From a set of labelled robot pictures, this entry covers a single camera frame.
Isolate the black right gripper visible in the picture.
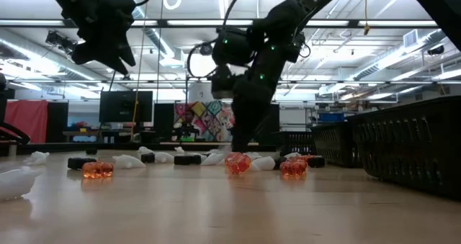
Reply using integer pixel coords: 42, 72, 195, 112
211, 49, 285, 153

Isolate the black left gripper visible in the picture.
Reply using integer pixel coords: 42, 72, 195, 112
71, 6, 137, 76

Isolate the black upright panel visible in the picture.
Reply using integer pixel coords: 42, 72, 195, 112
264, 103, 281, 147
48, 101, 69, 143
153, 103, 176, 143

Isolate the black ceiling spotlight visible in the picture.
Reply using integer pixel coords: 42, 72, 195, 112
45, 30, 79, 56

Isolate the black plastic mesh basket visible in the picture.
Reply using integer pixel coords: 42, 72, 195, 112
311, 120, 363, 168
347, 95, 461, 202
275, 130, 316, 156

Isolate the black flat monitor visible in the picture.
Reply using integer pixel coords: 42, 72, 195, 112
99, 90, 154, 123

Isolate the white box fixture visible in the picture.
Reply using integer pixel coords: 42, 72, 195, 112
188, 82, 213, 103

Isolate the black overhead light bar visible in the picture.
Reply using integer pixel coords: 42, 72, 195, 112
0, 19, 439, 30

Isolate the dark background desk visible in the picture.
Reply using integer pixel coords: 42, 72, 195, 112
63, 128, 134, 144

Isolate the blue storage bin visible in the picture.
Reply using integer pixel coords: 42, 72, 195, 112
318, 112, 346, 123

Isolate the red curtain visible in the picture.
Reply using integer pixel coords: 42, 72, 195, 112
4, 99, 49, 144

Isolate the white ceiling vent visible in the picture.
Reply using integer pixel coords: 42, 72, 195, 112
403, 29, 419, 49

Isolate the colourful patterned wall panel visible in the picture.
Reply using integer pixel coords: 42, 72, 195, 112
174, 100, 235, 143

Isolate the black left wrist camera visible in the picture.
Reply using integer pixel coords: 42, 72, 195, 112
107, 0, 138, 24

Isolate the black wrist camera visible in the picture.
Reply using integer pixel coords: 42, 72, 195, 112
211, 27, 253, 67
107, 0, 138, 24

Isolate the black metal stand frame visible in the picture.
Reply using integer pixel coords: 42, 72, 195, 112
184, 74, 217, 144

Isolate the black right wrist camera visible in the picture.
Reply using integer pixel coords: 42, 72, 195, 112
211, 27, 253, 67

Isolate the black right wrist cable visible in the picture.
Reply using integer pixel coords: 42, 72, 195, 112
186, 0, 307, 79

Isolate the black round ceiling camera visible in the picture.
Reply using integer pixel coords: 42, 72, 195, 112
199, 42, 214, 57

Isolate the black metal table frame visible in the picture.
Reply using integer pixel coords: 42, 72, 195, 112
16, 142, 280, 155

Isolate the black curved bracket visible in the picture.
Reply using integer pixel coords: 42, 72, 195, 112
0, 121, 32, 145

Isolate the yellow hanging cord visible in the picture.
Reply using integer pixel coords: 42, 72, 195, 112
362, 0, 372, 36

